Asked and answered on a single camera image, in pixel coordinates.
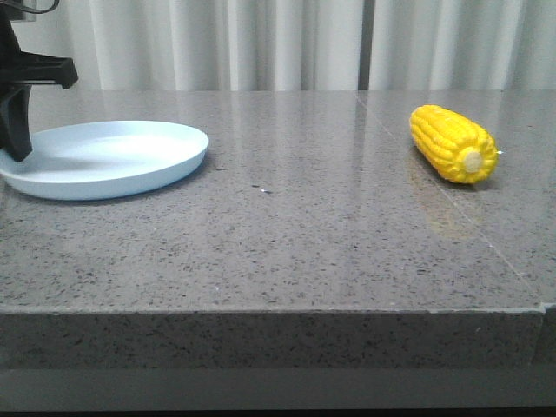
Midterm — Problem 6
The black cable loop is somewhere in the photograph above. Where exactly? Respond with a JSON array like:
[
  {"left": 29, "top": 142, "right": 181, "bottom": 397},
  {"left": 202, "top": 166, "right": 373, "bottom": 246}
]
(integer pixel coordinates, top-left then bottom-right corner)
[{"left": 7, "top": 0, "right": 60, "bottom": 15}]

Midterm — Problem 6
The light blue round plate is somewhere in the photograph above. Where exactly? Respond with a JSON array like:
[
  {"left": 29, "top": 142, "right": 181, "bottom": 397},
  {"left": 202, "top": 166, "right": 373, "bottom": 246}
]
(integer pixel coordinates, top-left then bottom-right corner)
[{"left": 1, "top": 121, "right": 209, "bottom": 201}]

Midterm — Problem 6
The white pleated curtain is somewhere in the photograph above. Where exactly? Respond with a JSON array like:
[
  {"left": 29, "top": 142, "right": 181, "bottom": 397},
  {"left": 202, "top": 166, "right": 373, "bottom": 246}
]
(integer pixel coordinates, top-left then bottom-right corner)
[{"left": 14, "top": 1, "right": 555, "bottom": 91}]

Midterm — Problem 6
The yellow corn cob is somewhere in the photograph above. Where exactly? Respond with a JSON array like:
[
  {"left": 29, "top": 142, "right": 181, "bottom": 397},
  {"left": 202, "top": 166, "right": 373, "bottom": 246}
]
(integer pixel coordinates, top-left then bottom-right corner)
[{"left": 409, "top": 104, "right": 499, "bottom": 184}]

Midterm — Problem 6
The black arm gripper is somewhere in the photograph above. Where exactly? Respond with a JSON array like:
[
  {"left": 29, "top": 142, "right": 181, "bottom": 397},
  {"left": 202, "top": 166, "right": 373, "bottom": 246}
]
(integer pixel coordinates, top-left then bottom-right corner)
[{"left": 1, "top": 7, "right": 79, "bottom": 162}]

